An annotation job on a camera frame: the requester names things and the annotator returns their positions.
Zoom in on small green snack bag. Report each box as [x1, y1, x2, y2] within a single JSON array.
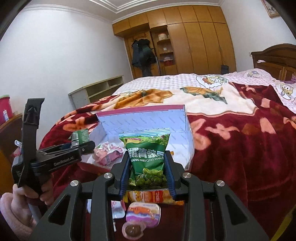
[[69, 129, 90, 147]]

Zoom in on small peach jelly pouch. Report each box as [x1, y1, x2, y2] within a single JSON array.
[[92, 142, 125, 166]]

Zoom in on large peach jelly pouch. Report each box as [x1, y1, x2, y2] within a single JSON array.
[[86, 199, 127, 232]]

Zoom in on green peas snack bag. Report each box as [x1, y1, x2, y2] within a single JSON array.
[[118, 128, 171, 190]]

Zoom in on rice cracker orange pack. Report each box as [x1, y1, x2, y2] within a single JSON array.
[[123, 189, 184, 206]]

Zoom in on purple mint tin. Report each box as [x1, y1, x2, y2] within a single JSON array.
[[126, 202, 161, 228]]

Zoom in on chocolate jelly cup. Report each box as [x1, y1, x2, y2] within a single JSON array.
[[122, 221, 147, 240]]

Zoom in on person's left hand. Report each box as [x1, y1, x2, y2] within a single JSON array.
[[1, 179, 54, 240]]

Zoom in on pink cardboard box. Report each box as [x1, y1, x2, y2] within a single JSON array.
[[89, 104, 195, 170]]

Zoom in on wooden side cabinet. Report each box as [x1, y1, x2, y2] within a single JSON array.
[[0, 114, 22, 195]]

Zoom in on low white shelf unit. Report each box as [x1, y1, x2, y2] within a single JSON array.
[[68, 75, 123, 109]]

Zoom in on red plastic container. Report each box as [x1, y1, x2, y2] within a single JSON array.
[[0, 95, 13, 125]]

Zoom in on dark hanging coats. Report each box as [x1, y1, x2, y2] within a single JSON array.
[[132, 39, 157, 77]]

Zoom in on red pot on shelf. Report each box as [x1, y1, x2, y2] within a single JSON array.
[[162, 57, 174, 67]]

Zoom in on round box on shelf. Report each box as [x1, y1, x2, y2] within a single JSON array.
[[158, 33, 168, 41]]

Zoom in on pink checked cartoon bedsheet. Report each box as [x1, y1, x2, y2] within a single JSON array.
[[114, 68, 295, 115]]

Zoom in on wooden wardrobe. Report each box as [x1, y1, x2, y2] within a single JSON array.
[[112, 5, 236, 75]]

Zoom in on black bag by wardrobe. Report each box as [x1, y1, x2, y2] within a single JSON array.
[[221, 65, 229, 75]]

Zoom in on wooden headboard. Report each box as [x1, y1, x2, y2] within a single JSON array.
[[251, 44, 296, 81]]

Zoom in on framed wall picture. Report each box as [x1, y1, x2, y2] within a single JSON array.
[[261, 0, 280, 18]]

